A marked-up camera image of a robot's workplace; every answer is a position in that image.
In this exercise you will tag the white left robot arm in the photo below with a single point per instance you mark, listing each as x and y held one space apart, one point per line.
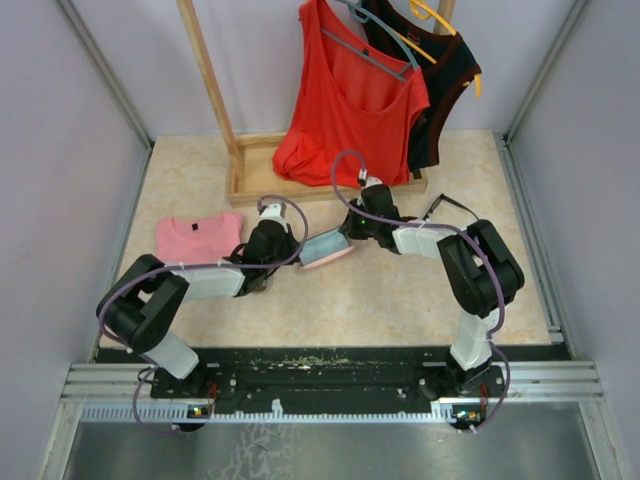
140 308

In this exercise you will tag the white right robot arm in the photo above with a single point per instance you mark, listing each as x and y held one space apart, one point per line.
482 273

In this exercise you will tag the wooden clothes rack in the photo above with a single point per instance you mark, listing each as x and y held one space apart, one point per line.
250 172

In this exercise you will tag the light blue cloth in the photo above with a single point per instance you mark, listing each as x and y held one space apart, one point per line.
322 246

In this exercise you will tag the pink glasses case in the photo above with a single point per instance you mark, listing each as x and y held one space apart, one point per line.
332 257

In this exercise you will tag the grey-blue plastic hanger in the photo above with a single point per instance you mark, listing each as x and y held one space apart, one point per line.
381 47

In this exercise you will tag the black frame sunglasses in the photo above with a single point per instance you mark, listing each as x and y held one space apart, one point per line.
445 209

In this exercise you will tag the red tank top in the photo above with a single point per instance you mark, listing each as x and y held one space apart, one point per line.
355 108

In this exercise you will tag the plaid brown glasses case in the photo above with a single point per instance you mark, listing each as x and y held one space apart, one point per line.
259 285

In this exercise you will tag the folded pink t-shirt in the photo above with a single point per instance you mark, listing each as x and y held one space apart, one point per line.
205 240

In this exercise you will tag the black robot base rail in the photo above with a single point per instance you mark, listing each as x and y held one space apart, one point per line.
326 385

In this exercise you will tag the black maroon-trimmed tank top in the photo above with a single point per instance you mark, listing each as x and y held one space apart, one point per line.
423 150

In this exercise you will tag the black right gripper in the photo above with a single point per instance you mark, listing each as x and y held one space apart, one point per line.
350 227

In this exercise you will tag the yellow plastic hanger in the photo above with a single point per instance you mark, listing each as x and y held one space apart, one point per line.
440 30

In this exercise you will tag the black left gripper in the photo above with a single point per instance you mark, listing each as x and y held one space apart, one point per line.
289 238

